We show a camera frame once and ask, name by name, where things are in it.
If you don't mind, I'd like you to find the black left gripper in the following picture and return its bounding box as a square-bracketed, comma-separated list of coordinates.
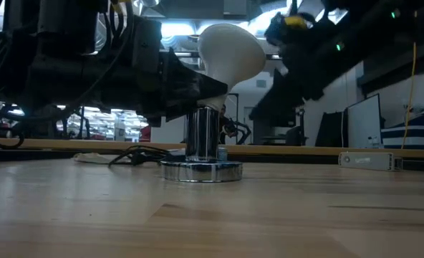
[29, 16, 230, 127]

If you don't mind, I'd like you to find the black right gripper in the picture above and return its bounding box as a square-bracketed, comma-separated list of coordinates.
[249, 12, 342, 121]

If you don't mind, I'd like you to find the chrome lamp socket base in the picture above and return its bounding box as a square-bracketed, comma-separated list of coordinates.
[160, 106, 244, 183]

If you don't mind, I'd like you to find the person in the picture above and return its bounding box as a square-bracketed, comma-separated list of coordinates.
[218, 103, 236, 145]

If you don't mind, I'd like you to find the red background bin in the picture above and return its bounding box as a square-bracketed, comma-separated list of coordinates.
[139, 125, 152, 143]

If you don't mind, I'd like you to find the white board panel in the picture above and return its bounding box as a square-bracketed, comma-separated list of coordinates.
[347, 93, 382, 149]

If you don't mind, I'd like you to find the brown paper notebook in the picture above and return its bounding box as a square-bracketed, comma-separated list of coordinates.
[73, 152, 127, 165]

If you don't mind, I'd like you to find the blue white striped box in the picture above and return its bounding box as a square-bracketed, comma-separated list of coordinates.
[380, 102, 424, 151]

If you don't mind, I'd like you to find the light wooden desk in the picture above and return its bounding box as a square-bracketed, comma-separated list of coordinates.
[0, 138, 424, 161]

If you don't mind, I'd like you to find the black lamp power cord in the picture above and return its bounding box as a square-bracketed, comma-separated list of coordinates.
[107, 144, 179, 167]

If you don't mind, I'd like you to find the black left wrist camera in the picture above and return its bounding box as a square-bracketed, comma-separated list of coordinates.
[38, 0, 100, 54]

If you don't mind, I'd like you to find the thick black looped cable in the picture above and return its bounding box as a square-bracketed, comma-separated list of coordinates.
[0, 123, 25, 150]

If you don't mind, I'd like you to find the black aluminium table frame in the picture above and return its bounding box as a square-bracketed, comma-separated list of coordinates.
[0, 146, 424, 166]

